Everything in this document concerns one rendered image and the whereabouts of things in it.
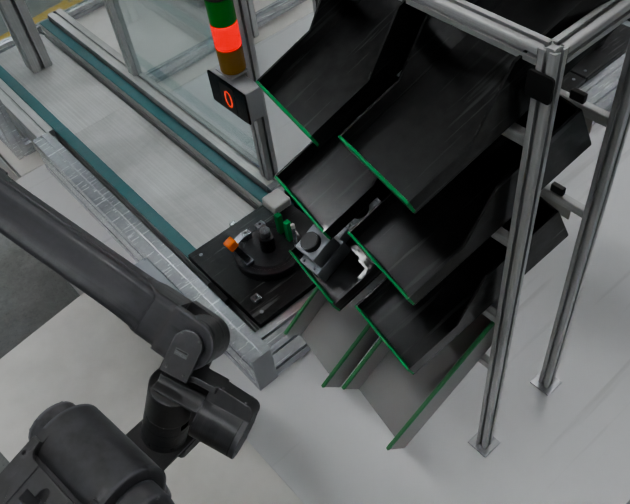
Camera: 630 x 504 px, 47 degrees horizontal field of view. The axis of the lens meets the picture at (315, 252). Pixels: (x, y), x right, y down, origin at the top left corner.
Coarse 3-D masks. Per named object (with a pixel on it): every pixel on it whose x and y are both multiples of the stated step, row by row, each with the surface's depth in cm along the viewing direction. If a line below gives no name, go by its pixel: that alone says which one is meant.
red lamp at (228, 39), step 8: (216, 32) 128; (224, 32) 128; (232, 32) 128; (216, 40) 130; (224, 40) 129; (232, 40) 129; (240, 40) 131; (216, 48) 131; (224, 48) 130; (232, 48) 130
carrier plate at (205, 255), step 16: (288, 208) 151; (240, 224) 150; (304, 224) 148; (224, 240) 147; (192, 256) 145; (208, 256) 145; (224, 256) 144; (208, 272) 142; (224, 272) 142; (240, 272) 141; (304, 272) 140; (224, 288) 139; (240, 288) 139; (256, 288) 138; (272, 288) 138; (288, 288) 138; (304, 288) 137; (240, 304) 136; (256, 304) 136; (272, 304) 135; (288, 304) 136; (256, 320) 133
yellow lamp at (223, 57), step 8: (240, 48) 132; (224, 56) 132; (232, 56) 132; (240, 56) 133; (224, 64) 133; (232, 64) 133; (240, 64) 134; (224, 72) 135; (232, 72) 134; (240, 72) 135
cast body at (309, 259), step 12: (312, 228) 107; (300, 240) 107; (312, 240) 104; (324, 240) 105; (336, 240) 106; (312, 252) 105; (324, 252) 105; (336, 252) 107; (348, 252) 109; (312, 264) 108; (324, 264) 106; (336, 264) 108; (324, 276) 108
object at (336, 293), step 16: (384, 192) 111; (352, 240) 110; (352, 256) 109; (336, 272) 109; (352, 272) 108; (368, 272) 104; (320, 288) 106; (336, 288) 108; (352, 288) 104; (336, 304) 105
